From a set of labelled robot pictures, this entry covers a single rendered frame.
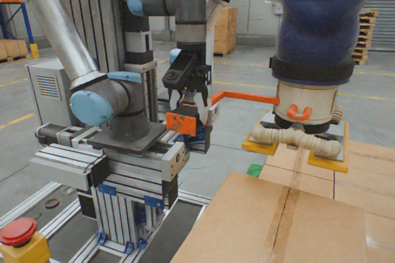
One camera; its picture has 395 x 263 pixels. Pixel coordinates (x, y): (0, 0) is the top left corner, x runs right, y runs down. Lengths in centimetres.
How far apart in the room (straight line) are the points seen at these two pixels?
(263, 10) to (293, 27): 974
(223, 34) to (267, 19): 287
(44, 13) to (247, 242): 80
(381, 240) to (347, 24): 100
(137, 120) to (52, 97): 52
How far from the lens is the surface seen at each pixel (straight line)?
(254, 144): 83
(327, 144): 76
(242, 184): 90
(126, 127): 96
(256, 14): 1057
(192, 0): 64
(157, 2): 67
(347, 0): 78
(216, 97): 85
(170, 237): 173
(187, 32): 64
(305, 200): 89
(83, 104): 82
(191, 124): 67
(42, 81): 138
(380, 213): 164
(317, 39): 78
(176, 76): 60
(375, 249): 145
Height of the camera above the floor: 149
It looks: 23 degrees down
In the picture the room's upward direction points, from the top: straight up
